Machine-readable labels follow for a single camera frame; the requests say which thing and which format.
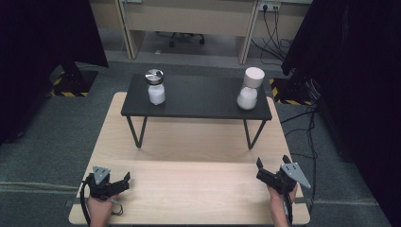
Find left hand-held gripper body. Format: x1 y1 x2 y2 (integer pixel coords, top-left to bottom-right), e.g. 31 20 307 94
82 166 115 201

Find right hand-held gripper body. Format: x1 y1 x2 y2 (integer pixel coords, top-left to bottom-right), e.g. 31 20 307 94
268 162 312 196

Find glass jar with white lid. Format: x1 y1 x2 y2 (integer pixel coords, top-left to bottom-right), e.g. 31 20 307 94
235 66 266 112

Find black shelf rack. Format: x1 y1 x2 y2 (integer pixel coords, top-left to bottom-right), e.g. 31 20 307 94
120 74 273 150

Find glass jar with metal lid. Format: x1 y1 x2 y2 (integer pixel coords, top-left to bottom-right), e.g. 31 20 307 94
144 68 166 106

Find person's left hand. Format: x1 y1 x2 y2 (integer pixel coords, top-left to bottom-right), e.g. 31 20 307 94
86 192 120 221

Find person's right hand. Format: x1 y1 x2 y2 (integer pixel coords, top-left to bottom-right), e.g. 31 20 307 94
267 183 299 217

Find black stand base hazard tape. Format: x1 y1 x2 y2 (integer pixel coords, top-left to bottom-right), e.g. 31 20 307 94
46 61 99 98
269 67 317 107

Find black curtain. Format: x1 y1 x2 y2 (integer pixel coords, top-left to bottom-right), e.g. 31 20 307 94
281 0 401 227
0 0 110 147

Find black office chair base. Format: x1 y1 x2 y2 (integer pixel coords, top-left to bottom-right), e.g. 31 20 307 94
155 30 206 49

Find beige office desk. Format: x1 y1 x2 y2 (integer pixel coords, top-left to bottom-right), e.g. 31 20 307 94
87 0 314 66

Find grey cord loop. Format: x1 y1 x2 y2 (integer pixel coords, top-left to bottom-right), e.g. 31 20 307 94
110 198 125 217

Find left hand-held gripper cable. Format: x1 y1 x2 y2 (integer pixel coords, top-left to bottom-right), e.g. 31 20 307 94
78 177 93 227

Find hand-held gripper cable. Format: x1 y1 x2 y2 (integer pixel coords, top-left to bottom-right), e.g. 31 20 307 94
78 177 93 227
283 188 295 227

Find black floor cables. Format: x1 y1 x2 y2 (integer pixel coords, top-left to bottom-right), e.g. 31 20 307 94
279 105 319 203

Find right hand-held gripper cable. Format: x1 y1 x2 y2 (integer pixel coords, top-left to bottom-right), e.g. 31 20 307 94
283 188 295 227

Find black cables under desk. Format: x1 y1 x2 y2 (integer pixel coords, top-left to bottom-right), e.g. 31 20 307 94
250 6 295 66

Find white wall socket strip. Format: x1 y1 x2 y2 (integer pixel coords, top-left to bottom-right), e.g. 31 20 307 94
257 0 282 13

